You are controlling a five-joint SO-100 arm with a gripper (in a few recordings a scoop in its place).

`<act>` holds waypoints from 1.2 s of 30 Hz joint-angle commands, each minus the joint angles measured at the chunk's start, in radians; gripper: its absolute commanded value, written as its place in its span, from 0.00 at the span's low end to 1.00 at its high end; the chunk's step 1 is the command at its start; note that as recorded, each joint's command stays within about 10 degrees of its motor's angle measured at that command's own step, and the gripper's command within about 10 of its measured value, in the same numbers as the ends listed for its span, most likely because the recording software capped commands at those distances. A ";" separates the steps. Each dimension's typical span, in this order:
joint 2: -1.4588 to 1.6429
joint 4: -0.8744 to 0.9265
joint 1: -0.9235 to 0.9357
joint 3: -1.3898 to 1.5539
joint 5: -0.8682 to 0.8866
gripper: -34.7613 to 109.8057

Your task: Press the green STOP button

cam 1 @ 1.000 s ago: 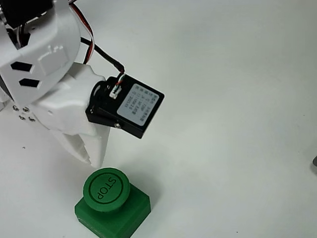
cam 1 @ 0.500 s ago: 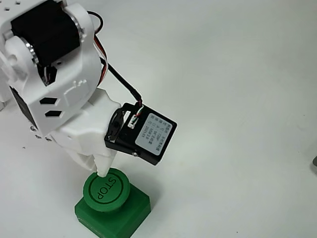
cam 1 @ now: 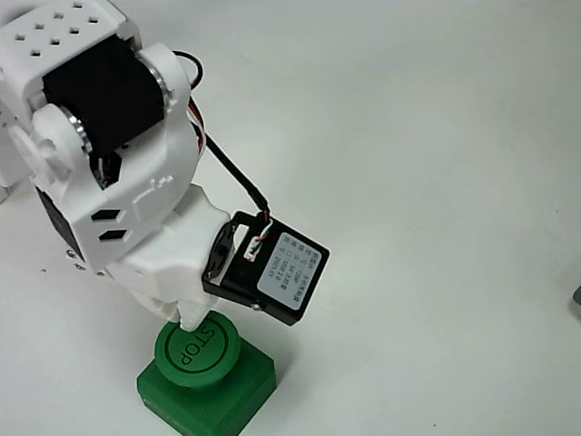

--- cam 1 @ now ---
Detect green round stop button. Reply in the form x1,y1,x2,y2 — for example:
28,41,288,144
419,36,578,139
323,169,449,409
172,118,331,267
153,311,241,390

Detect green square button base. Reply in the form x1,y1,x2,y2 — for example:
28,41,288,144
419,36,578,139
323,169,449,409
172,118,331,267
135,337,278,436

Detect black camera box with label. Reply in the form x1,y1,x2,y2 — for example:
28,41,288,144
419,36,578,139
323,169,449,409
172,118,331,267
200,209,331,328

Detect black camera cable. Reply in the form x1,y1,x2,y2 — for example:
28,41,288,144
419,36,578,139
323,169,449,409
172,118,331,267
172,50,274,224

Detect red and white servo wires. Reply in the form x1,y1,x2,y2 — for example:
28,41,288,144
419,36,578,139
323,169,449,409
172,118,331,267
184,96,211,159

